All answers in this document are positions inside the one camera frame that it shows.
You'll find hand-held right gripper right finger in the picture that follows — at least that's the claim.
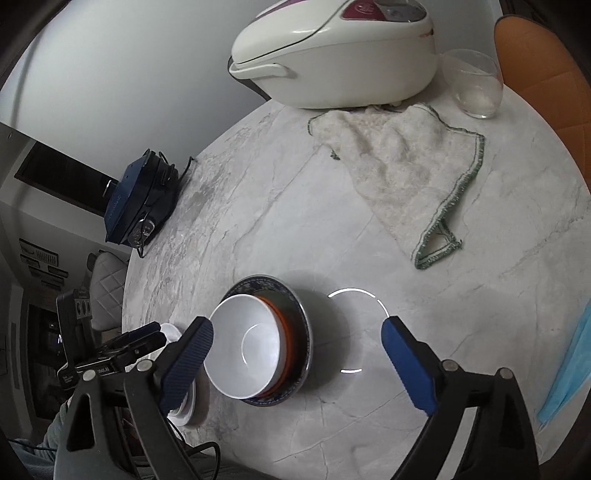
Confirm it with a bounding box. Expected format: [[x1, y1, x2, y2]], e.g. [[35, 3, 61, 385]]
[[381, 316, 541, 480]]

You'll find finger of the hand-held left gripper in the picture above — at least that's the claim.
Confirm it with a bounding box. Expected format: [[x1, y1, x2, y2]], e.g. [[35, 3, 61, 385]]
[[97, 323, 162, 356], [111, 335, 168, 372]]

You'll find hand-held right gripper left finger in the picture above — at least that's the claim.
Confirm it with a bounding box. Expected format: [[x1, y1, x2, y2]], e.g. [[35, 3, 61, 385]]
[[54, 316, 215, 480]]

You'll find small white bowl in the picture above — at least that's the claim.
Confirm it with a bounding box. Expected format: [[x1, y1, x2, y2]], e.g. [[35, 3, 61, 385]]
[[203, 295, 282, 400]]

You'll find large white plate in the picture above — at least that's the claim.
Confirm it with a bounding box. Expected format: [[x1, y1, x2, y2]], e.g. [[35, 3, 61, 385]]
[[161, 325, 198, 426]]

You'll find orange bowl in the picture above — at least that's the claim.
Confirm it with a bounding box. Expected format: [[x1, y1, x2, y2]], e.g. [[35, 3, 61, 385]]
[[256, 295, 296, 398]]

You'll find green bowl with blue pattern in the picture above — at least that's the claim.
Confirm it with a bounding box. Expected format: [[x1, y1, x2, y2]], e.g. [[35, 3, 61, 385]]
[[223, 274, 314, 407]]

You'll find grey quilted chair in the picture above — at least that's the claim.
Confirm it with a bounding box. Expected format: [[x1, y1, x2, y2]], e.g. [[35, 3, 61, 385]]
[[85, 251, 129, 330]]

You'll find blue and black device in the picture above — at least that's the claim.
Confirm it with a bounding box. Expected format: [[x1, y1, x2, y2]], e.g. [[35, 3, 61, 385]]
[[104, 148, 195, 257]]

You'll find blue face mask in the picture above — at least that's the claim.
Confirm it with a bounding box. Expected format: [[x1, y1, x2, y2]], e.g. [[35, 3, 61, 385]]
[[538, 302, 591, 423]]

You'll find white towel with green trim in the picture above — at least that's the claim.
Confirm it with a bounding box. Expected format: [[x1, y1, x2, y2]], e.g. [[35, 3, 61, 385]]
[[307, 104, 485, 271]]

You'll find clear drinking glass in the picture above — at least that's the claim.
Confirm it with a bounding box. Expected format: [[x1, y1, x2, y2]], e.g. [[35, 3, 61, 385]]
[[441, 48, 504, 120]]

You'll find white rice cooker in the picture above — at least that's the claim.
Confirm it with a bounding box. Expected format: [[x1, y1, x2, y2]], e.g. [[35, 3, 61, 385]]
[[228, 0, 438, 109]]

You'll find orange chair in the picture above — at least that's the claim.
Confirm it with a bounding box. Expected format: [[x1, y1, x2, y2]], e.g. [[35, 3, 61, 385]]
[[494, 14, 591, 171]]

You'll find dark wall vent panel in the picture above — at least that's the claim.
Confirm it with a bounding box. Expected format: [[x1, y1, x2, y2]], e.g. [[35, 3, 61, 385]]
[[18, 237, 70, 284]]

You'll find black cable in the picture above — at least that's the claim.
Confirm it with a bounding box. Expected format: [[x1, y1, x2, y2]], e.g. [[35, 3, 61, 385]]
[[182, 442, 223, 480]]

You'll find black wall panel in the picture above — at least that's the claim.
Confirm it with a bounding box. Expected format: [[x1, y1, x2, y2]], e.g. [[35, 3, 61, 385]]
[[14, 138, 118, 215]]

